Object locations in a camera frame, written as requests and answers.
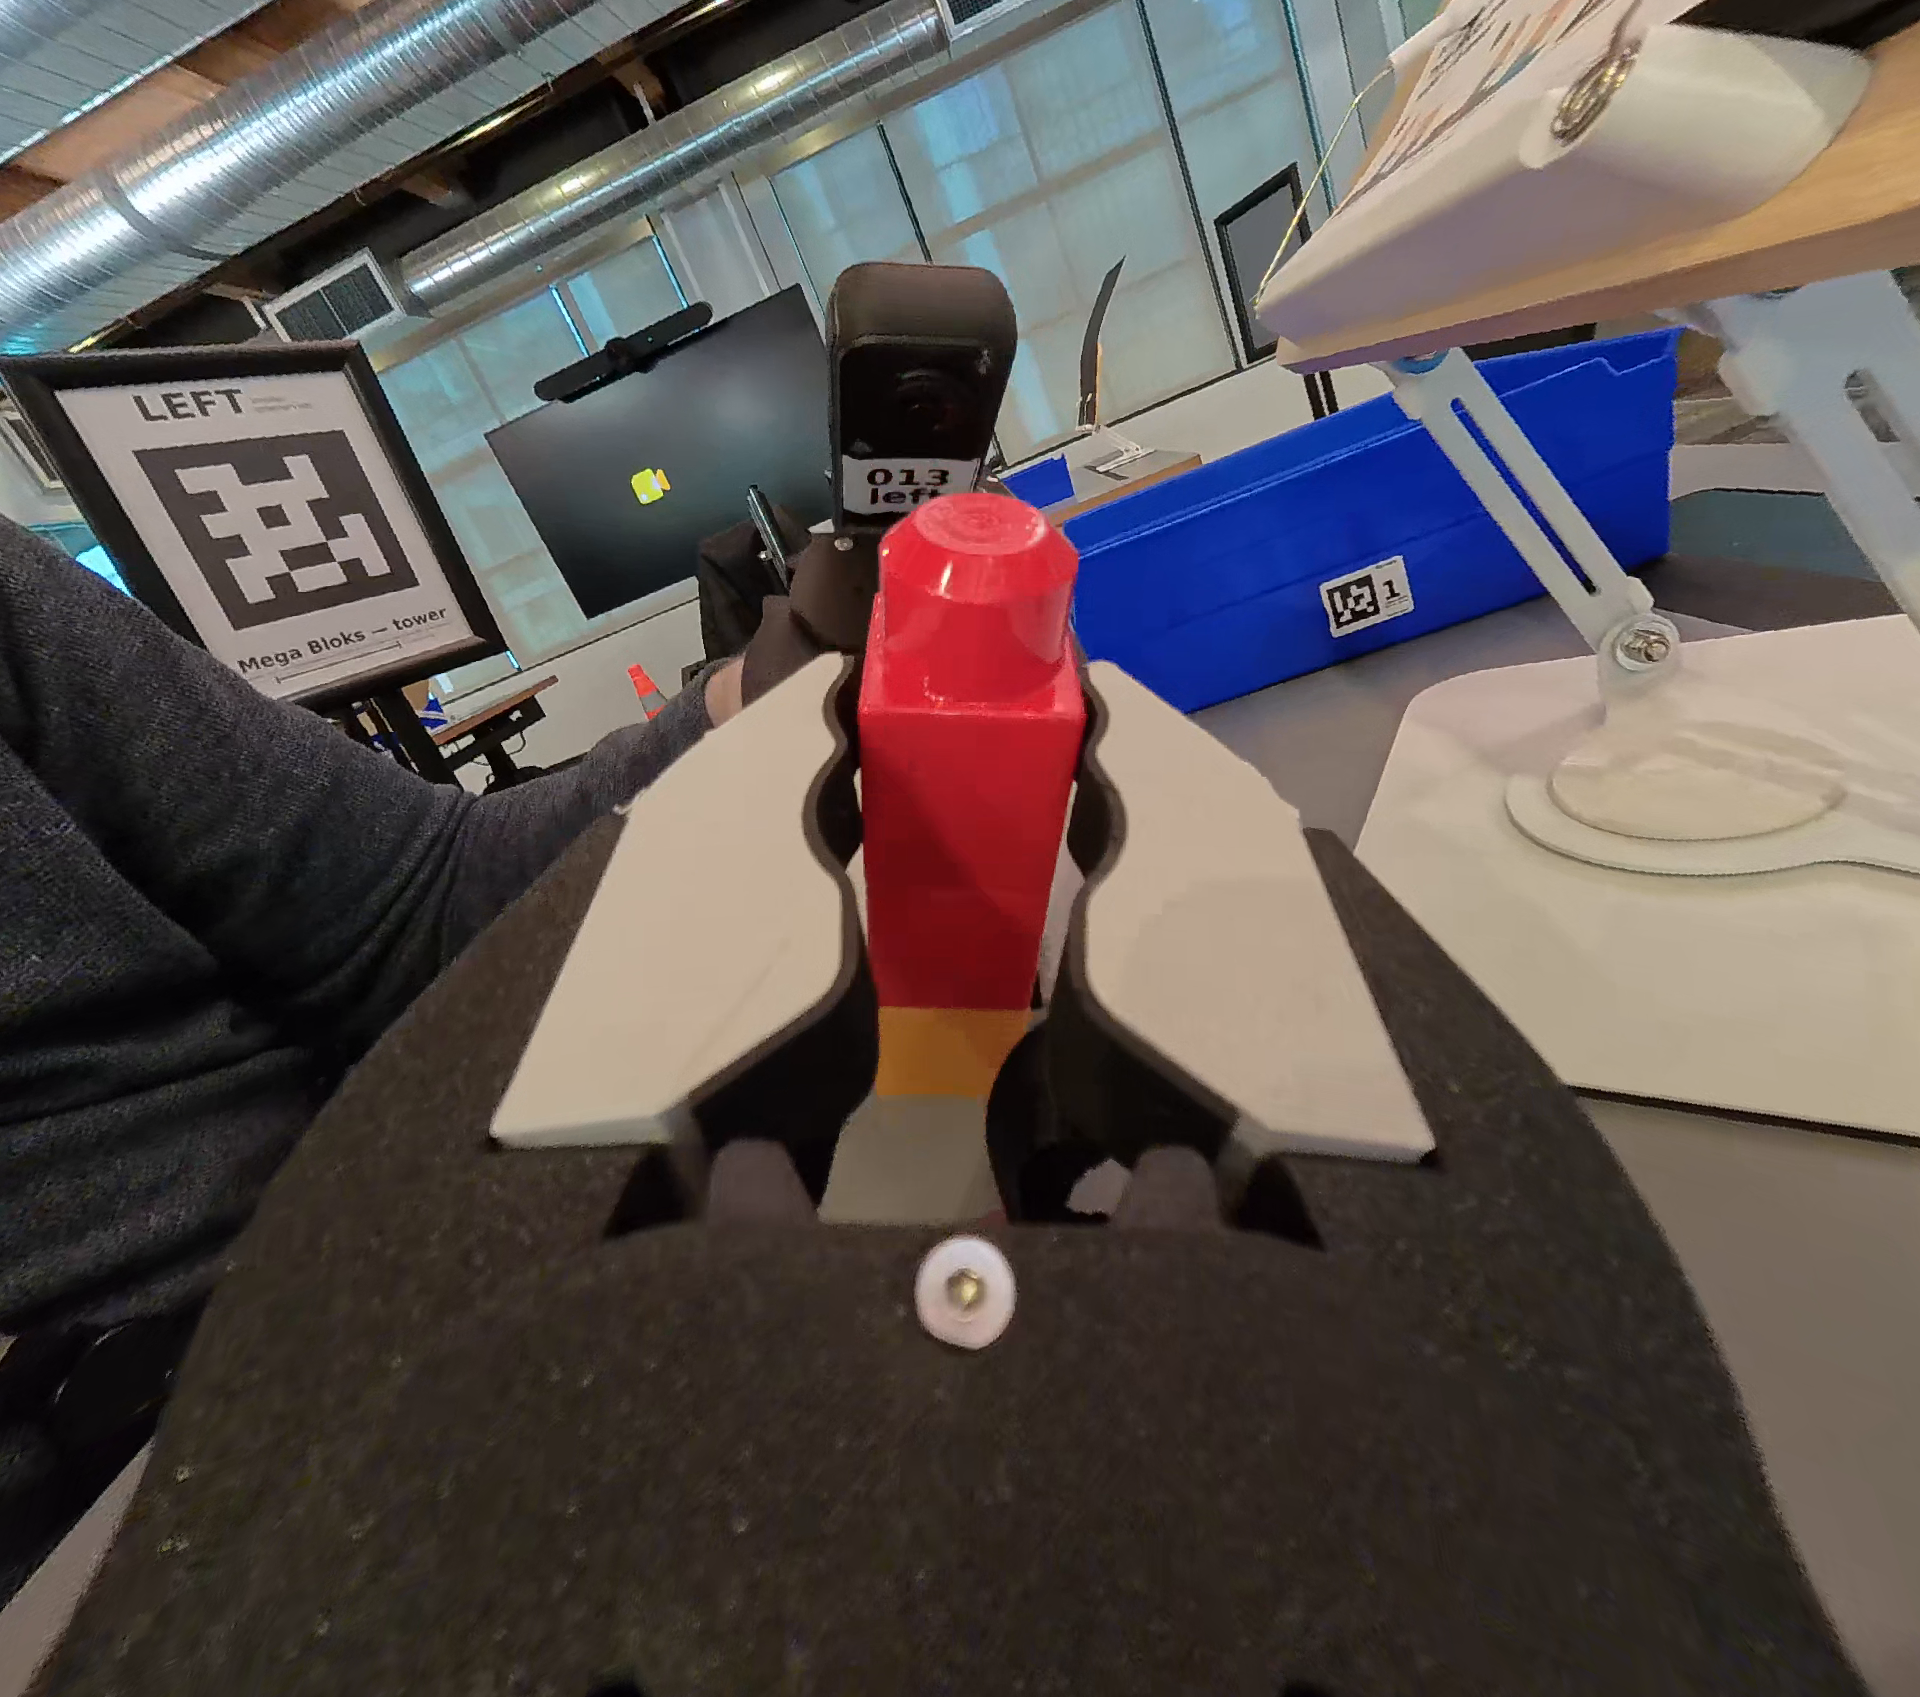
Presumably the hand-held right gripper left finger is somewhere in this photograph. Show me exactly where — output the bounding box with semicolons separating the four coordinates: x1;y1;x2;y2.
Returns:
492;650;877;1223

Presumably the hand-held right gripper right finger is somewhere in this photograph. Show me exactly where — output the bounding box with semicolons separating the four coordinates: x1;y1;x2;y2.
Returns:
983;657;1434;1224

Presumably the yellow toy block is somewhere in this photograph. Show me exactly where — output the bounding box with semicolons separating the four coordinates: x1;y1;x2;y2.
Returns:
876;1005;1038;1101

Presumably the blue plastic bin with tag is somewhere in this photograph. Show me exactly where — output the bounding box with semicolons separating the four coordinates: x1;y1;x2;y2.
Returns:
995;325;1685;715

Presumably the person's left forearm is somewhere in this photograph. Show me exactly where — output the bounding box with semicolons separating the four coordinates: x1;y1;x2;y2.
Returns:
347;669;718;1026

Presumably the wooden background desk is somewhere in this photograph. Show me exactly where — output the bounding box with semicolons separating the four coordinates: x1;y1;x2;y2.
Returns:
995;451;1204;519

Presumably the small wooden side desk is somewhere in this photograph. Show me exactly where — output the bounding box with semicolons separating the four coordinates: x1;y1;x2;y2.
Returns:
430;675;561;772

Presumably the grey desk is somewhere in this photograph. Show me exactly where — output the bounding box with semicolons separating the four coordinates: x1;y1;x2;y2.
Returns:
0;556;1920;1697

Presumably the curved black book stand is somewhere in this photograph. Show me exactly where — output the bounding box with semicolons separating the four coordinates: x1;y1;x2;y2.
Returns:
1073;257;1202;477

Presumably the large black monitor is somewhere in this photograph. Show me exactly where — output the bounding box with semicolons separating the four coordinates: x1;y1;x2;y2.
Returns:
484;284;833;621

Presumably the dark jacket on chair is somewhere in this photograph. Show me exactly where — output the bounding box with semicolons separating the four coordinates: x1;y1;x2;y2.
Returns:
694;494;820;680

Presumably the black webcam bar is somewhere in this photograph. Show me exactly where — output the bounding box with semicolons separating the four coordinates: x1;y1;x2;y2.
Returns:
536;301;714;406

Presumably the tablet on floor stand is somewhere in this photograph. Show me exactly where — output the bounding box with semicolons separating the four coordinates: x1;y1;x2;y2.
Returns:
1213;165;1309;366

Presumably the wooden book stand white base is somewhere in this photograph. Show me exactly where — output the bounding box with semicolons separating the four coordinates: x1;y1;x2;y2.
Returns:
1252;0;1920;1142

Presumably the person's torso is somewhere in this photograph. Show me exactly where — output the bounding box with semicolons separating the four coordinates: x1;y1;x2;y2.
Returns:
0;513;497;1593

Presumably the white sign on easel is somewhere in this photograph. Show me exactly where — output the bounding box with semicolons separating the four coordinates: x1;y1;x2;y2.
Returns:
0;340;506;784

